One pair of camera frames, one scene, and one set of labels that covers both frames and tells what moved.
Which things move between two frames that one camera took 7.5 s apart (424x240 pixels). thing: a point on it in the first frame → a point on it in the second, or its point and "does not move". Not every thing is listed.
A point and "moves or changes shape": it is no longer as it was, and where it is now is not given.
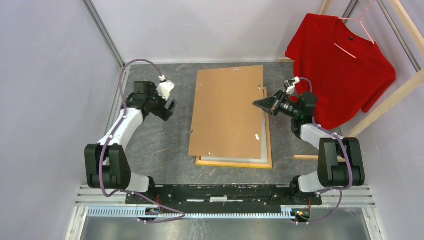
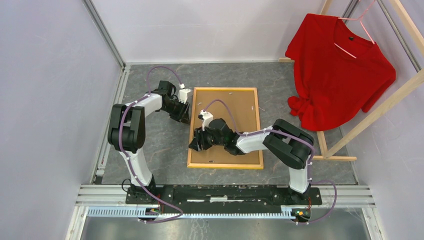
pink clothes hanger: x=363 y=26 does not move
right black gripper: x=272 y=104 → x=199 y=139
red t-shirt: x=344 y=70 does not move
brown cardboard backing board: x=226 y=123 moves or changes shape
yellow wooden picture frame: x=268 y=165 → x=255 y=166
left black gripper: x=163 y=113 → x=183 y=116
